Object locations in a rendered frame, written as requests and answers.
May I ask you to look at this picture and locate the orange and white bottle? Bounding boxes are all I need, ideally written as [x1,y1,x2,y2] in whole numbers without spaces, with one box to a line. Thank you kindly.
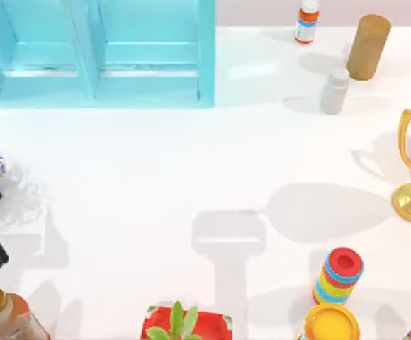
[294,0,320,45]

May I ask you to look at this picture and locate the grey bottle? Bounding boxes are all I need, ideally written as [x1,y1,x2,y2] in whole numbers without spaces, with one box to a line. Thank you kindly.
[320,68,350,115]

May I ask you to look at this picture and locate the brown cylindrical can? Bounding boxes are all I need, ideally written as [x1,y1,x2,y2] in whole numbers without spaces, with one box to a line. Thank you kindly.
[345,13,392,81]

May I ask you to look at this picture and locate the stack of coloured rings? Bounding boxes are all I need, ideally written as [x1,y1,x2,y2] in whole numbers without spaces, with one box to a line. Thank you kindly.
[312,247,365,306]

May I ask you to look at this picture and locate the red plant pot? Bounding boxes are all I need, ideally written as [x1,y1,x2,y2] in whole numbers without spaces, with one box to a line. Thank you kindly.
[141,300,234,340]

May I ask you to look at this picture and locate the yellow cup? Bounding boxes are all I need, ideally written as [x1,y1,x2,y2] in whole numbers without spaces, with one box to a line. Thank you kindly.
[299,304,360,340]

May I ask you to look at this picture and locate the light blue rack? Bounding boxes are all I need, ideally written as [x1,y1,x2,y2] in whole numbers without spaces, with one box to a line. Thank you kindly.
[0,0,216,109]

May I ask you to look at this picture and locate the brown bottle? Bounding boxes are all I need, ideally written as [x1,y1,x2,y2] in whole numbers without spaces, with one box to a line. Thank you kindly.
[0,287,52,340]

